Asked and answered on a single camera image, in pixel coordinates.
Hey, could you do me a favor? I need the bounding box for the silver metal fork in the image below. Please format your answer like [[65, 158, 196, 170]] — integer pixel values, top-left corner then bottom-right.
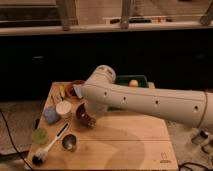
[[88, 120, 96, 128]]

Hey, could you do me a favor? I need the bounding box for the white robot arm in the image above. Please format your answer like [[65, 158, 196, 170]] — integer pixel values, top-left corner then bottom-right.
[[81, 65, 213, 132]]

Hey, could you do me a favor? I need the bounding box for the small metal cup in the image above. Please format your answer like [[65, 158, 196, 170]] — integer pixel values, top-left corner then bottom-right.
[[62, 134, 77, 151]]

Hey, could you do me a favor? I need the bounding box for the green plastic tray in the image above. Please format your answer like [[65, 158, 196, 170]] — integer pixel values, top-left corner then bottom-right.
[[115, 75, 148, 88]]

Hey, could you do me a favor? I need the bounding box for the yellow round fruit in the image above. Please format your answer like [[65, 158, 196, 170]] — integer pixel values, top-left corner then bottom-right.
[[129, 79, 139, 87]]

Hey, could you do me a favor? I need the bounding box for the grey triangular cloth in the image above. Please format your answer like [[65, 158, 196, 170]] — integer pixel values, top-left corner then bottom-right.
[[73, 84, 83, 99]]

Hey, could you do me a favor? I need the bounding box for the dark red bowl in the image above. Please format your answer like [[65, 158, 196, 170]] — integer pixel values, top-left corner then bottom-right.
[[76, 104, 91, 126]]

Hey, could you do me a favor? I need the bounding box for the yellow banana piece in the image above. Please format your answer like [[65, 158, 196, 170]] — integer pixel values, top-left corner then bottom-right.
[[59, 85, 66, 99]]

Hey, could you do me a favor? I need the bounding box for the white lidded round container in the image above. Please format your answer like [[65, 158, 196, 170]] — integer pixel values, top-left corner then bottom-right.
[[56, 100, 72, 119]]

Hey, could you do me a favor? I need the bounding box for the wooden spoon piece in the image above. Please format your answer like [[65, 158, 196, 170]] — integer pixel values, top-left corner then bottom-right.
[[51, 94, 62, 104]]

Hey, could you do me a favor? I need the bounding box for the green round scrubber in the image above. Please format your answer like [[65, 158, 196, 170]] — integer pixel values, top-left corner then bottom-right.
[[32, 128, 48, 145]]

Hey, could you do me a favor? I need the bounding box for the spice bottles cluster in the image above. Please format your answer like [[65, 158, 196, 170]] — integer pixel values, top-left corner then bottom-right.
[[191, 131, 213, 154]]

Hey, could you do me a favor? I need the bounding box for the black cable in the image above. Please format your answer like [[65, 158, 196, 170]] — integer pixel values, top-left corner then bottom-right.
[[0, 109, 34, 171]]

